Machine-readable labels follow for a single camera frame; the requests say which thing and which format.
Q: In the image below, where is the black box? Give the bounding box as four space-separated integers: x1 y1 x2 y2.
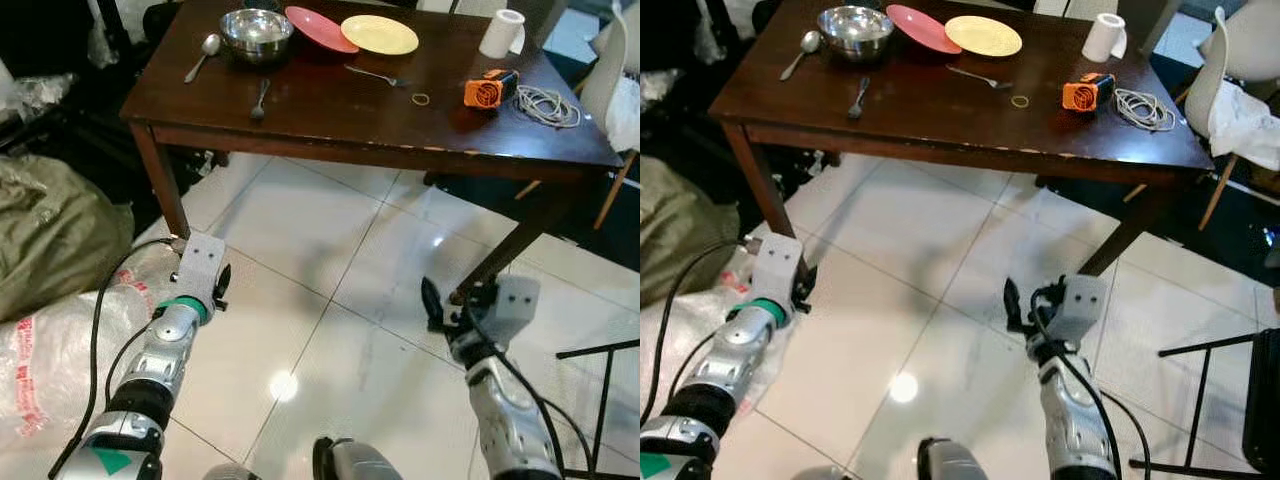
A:
1240 328 1280 476

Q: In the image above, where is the red plate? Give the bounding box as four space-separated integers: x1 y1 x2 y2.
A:
886 4 963 56
285 6 359 55

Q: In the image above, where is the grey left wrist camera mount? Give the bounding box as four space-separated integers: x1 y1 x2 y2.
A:
175 233 227 311
748 235 804 307

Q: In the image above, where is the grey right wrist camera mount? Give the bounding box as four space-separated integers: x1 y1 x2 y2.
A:
480 275 541 346
1050 275 1109 346

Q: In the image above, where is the dark brown wooden table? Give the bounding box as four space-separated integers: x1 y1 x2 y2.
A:
708 0 1216 277
120 0 623 301

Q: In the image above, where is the white chair with wooden legs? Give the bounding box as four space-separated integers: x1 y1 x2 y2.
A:
1125 5 1280 233
515 5 641 231

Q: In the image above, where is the white cloth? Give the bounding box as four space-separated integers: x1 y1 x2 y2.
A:
1207 80 1280 171
605 75 641 153

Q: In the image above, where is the robot right leg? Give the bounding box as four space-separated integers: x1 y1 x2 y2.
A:
918 437 991 480
313 437 403 480

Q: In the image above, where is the yellow plate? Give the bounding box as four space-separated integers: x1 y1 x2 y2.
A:
945 15 1023 58
341 15 420 57

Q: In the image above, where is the large silver spoon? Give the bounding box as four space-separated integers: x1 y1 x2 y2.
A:
780 30 823 82
184 34 223 84

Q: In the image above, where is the coiled grey cable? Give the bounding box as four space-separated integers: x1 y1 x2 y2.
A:
515 85 582 129
1114 88 1176 133

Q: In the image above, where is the orange and black device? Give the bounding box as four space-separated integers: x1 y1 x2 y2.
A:
1062 72 1116 113
464 69 520 111

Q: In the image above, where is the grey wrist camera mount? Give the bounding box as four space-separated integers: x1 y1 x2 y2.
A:
1050 275 1109 346
480 275 541 346
748 235 804 307
175 233 227 311

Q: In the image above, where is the steel bowl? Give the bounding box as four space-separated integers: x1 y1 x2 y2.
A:
220 9 294 66
818 6 894 63

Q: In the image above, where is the olive green sack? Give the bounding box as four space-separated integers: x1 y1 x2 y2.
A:
0 155 136 321
640 155 737 307

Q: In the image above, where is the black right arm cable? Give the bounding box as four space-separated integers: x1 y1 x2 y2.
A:
460 300 601 480
1035 305 1151 480

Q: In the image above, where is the black metal frame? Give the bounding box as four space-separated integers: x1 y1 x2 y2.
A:
1130 333 1261 473
556 340 641 480

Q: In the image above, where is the silver metal fork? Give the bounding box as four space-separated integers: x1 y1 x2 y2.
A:
345 65 411 89
946 65 1013 91

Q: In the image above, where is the white paper towel roll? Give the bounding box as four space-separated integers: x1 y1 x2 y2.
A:
479 9 527 60
1082 13 1128 63

